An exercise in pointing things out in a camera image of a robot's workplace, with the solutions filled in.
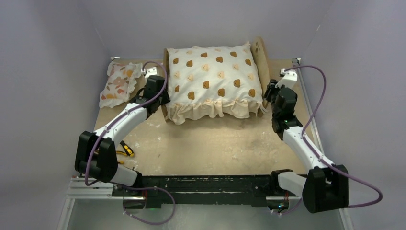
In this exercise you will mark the bear print white cushion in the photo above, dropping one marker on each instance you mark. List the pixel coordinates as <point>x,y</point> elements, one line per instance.
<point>212,82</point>

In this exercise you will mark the wooden pet bed frame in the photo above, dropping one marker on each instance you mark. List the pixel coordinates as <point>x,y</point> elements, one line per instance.
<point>261,63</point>

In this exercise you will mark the floral print small pillow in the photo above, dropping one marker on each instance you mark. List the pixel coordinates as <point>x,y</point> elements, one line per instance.
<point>121,82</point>

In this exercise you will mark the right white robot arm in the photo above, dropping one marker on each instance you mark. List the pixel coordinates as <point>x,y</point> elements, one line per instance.
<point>325,187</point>

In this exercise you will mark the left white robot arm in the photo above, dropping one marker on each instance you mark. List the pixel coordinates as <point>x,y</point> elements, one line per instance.
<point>96,151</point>

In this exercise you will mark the yellow black screwdriver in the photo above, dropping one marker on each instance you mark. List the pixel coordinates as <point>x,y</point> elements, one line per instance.
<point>127,149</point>

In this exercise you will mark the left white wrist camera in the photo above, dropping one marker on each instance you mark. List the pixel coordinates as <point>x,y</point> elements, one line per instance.
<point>152,71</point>

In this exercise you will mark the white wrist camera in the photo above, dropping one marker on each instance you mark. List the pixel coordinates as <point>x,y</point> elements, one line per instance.
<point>288,80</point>
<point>152,71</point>

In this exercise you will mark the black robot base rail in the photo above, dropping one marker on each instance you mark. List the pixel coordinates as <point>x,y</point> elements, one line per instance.
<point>253,190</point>

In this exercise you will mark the yellow handled pliers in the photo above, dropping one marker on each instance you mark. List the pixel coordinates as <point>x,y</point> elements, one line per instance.
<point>121,156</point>

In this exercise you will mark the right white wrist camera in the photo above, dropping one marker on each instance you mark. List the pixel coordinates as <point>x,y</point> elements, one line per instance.
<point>288,80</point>

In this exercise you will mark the aluminium table frame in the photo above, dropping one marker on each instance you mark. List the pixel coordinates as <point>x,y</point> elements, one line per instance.
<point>78,191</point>

